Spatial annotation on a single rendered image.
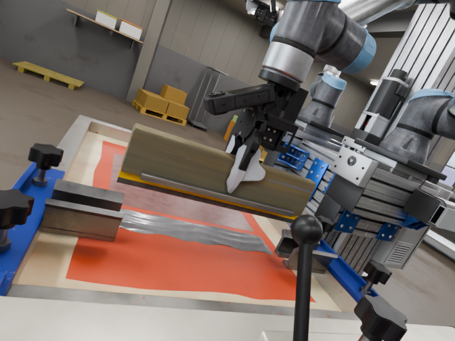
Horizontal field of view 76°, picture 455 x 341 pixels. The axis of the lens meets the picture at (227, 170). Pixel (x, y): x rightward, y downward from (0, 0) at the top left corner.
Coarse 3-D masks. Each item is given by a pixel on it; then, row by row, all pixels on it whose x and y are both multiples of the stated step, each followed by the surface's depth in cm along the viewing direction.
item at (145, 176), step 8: (144, 176) 45; (152, 176) 46; (160, 176) 47; (160, 184) 46; (168, 184) 47; (176, 184) 47; (184, 184) 48; (192, 184) 49; (192, 192) 49; (200, 192) 49; (208, 192) 49; (216, 192) 50; (224, 192) 52; (232, 200) 51; (240, 200) 52; (248, 200) 53; (256, 200) 54; (264, 208) 54; (272, 208) 55; (280, 208) 56; (288, 216) 56
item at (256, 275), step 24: (192, 216) 65; (216, 216) 70; (240, 216) 76; (264, 240) 68; (216, 264) 52; (240, 264) 55; (264, 264) 58; (216, 288) 45; (240, 288) 48; (264, 288) 50; (288, 288) 53
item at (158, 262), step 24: (96, 168) 69; (120, 168) 74; (144, 192) 67; (168, 216) 61; (96, 240) 45; (120, 240) 47; (144, 240) 50; (168, 240) 53; (72, 264) 38; (96, 264) 40; (120, 264) 42; (144, 264) 44; (168, 264) 46; (192, 264) 49; (144, 288) 40; (168, 288) 41; (192, 288) 43
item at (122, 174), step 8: (120, 176) 46; (128, 176) 47; (136, 176) 47; (152, 184) 49; (184, 192) 51; (216, 200) 53; (224, 200) 54; (248, 208) 56; (256, 208) 56; (280, 216) 59; (296, 216) 60
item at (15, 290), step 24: (96, 120) 93; (72, 144) 67; (24, 264) 34; (24, 288) 28; (48, 288) 29; (336, 288) 56; (240, 312) 37; (264, 312) 39; (288, 312) 41; (312, 312) 43; (336, 312) 46
